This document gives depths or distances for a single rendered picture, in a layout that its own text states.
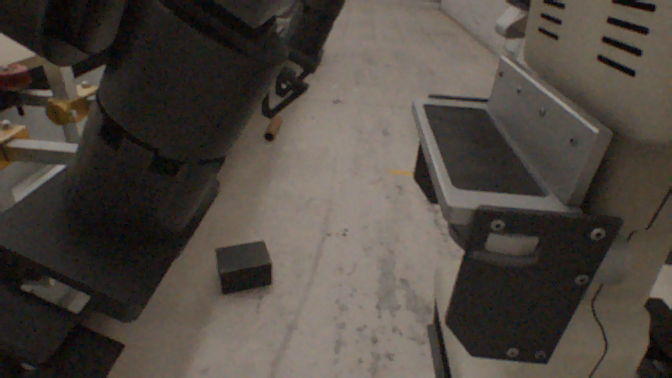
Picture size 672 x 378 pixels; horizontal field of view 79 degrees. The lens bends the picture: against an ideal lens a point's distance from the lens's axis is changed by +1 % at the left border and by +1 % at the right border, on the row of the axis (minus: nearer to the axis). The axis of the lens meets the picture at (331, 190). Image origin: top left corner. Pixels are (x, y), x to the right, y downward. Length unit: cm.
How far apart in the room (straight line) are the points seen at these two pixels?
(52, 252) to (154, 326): 145
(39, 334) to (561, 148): 34
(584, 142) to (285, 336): 132
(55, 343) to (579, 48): 41
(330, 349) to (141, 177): 136
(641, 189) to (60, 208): 39
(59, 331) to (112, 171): 7
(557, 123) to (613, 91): 4
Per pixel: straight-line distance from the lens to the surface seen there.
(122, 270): 19
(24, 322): 20
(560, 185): 36
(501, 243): 32
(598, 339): 48
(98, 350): 21
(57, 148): 87
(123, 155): 17
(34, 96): 118
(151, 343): 159
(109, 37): 19
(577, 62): 42
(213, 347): 153
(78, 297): 161
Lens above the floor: 120
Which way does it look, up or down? 31 degrees down
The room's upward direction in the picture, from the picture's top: 4 degrees clockwise
